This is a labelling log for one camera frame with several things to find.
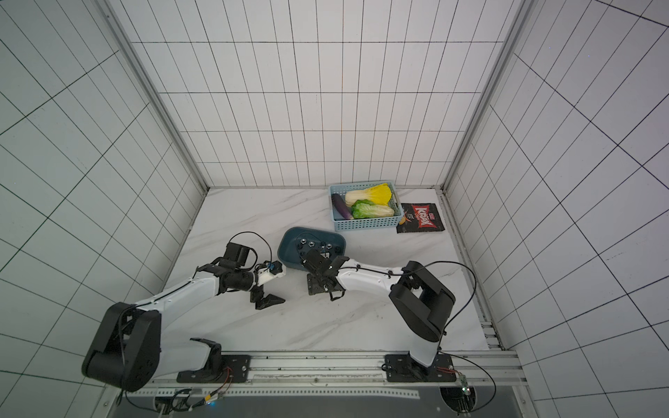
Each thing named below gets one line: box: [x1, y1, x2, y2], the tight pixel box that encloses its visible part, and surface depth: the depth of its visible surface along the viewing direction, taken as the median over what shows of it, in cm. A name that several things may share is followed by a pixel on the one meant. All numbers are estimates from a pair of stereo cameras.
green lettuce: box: [351, 199, 395, 220], surface depth 104 cm
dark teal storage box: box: [277, 226, 347, 270], surface depth 102 cm
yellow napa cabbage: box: [344, 182, 392, 208], surface depth 109 cm
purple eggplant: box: [331, 193, 354, 221], surface depth 111 cm
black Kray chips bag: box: [396, 202, 446, 234], surface depth 109 cm
